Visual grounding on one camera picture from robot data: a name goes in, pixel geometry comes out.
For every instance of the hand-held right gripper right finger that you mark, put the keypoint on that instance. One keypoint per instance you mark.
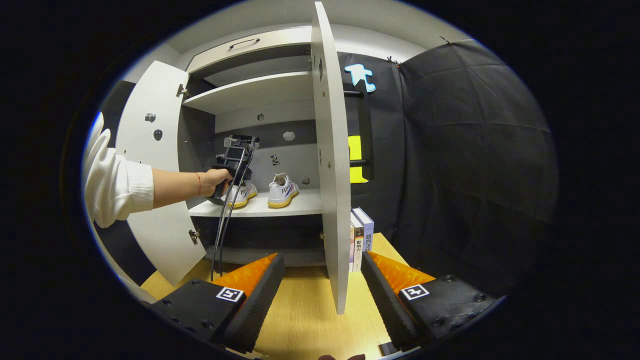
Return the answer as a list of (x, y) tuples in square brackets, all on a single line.
[(385, 300)]

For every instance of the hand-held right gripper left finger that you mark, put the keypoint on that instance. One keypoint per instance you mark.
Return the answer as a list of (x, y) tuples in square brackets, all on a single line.
[(257, 300)]

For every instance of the white canvas shoe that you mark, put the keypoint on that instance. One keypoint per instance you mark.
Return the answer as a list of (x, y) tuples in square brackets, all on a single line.
[(282, 191), (245, 192)]

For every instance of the white shoe cabinet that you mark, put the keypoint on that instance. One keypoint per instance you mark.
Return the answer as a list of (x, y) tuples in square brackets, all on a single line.
[(295, 150)]

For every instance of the white cabinet door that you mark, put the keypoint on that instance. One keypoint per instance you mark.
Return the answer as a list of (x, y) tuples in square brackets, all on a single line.
[(332, 150), (150, 150)]

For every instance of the white cabinet shelf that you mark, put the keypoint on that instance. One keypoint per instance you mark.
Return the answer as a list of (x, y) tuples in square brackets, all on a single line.
[(250, 92), (300, 202)]

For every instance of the beige cabinet drawer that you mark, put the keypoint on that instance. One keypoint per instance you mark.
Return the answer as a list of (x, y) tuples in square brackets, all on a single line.
[(260, 50)]

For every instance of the white orange book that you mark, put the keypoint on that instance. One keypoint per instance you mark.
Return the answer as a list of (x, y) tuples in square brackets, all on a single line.
[(358, 247)]

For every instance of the pale blue book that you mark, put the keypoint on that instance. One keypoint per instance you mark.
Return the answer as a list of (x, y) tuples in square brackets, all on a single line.
[(368, 232)]

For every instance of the black backdrop cloth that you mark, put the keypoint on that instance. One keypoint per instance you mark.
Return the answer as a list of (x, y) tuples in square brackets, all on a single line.
[(475, 165)]

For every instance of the black clip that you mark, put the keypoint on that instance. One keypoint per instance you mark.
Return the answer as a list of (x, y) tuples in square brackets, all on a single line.
[(392, 61), (445, 39)]

